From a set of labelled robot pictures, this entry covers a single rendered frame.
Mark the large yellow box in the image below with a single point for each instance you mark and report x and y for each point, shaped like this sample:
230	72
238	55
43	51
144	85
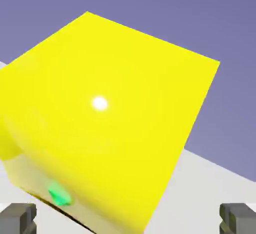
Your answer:
104	118

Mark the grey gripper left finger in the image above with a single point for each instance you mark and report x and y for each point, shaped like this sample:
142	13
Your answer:
16	218

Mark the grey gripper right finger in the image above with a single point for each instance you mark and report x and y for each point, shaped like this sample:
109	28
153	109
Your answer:
238	219

